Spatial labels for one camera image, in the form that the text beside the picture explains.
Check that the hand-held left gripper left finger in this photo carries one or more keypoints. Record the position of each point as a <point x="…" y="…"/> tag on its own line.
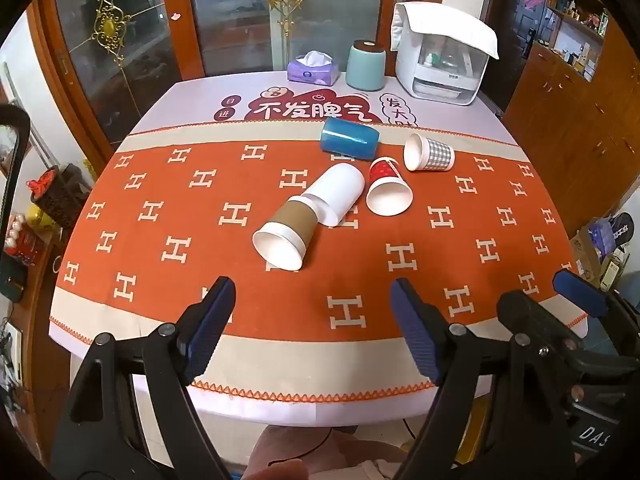
<point x="210" y="332"/>

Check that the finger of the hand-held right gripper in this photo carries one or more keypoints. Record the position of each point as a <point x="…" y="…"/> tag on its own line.
<point x="532" y="315"/>
<point x="580" y="290"/>

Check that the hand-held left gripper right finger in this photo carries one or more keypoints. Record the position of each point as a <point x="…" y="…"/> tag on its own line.
<point x="415" y="332"/>

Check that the brown sleeve paper cup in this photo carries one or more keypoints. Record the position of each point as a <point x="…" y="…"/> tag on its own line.
<point x="292" y="225"/>

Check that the red paper cup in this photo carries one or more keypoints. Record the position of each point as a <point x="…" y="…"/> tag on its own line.
<point x="387" y="192"/>

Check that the plain white cup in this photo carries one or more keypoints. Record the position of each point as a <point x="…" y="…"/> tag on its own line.
<point x="337" y="190"/>

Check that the checkered paper cup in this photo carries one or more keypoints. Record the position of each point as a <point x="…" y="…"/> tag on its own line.
<point x="430" y="154"/>

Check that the blue cup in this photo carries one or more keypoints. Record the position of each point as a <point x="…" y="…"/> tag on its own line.
<point x="350" y="137"/>

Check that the cardboard box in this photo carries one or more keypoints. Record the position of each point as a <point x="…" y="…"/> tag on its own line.
<point x="582" y="255"/>

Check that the blue plastic bag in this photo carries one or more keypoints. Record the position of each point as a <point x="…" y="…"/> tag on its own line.
<point x="602" y="235"/>

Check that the orange patterned tablecloth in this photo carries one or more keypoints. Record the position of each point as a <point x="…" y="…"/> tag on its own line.
<point x="200" y="240"/>

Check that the wooden cabinet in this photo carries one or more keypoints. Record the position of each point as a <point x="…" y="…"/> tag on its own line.
<point x="575" y="125"/>

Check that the wooden sideboard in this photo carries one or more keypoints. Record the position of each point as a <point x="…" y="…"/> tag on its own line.
<point x="35" y="335"/>

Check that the black basket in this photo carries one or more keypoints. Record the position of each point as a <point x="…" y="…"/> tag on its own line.
<point x="65" y="200"/>

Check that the yellow object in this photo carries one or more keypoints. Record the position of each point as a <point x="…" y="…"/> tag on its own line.
<point x="40" y="216"/>

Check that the red knot ornament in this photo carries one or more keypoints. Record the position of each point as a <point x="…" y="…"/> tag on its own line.
<point x="42" y="182"/>

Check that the dark door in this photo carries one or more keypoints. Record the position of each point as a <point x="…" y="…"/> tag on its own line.
<point x="520" y="65"/>

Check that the white countertop appliance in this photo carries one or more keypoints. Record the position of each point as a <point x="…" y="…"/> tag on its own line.
<point x="445" y="77"/>

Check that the teal canister with dark lid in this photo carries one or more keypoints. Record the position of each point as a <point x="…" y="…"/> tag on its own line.
<point x="366" y="67"/>

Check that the glass sliding door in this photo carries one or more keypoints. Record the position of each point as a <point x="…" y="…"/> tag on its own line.
<point x="130" y="70"/>

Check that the purple tissue box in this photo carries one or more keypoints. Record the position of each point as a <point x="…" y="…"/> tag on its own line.
<point x="312" y="72"/>

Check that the black frame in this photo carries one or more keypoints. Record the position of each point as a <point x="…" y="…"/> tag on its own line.
<point x="15" y="160"/>

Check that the wall shelf with bottles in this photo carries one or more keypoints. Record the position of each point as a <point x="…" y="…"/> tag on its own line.
<point x="580" y="15"/>

